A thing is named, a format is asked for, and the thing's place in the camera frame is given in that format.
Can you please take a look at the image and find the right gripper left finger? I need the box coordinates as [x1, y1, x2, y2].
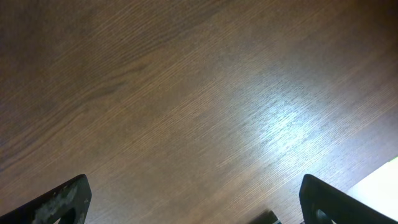
[1, 174, 92, 224]

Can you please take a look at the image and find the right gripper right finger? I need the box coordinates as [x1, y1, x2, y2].
[299, 174, 397, 224]

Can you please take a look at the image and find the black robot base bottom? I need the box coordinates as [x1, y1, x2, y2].
[248, 210, 281, 224]

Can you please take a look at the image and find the white paper sheet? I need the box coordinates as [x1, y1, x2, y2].
[346, 158, 398, 221]

